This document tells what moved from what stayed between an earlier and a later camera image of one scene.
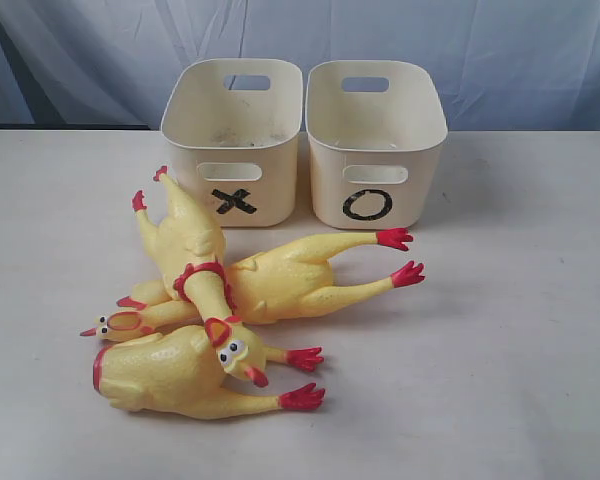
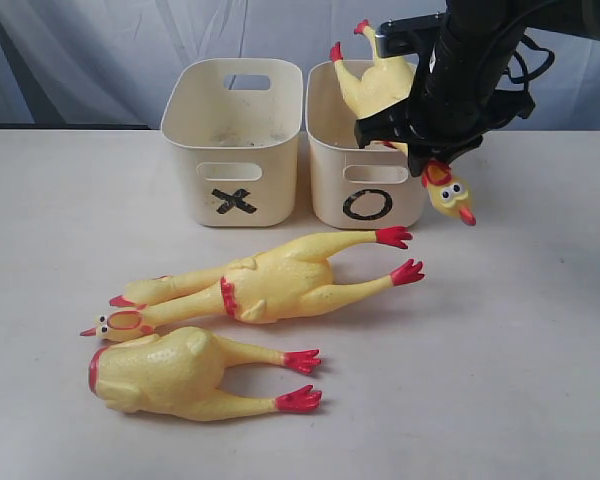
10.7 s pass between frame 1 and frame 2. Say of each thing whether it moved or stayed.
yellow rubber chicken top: moved
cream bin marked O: stayed
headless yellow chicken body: stayed
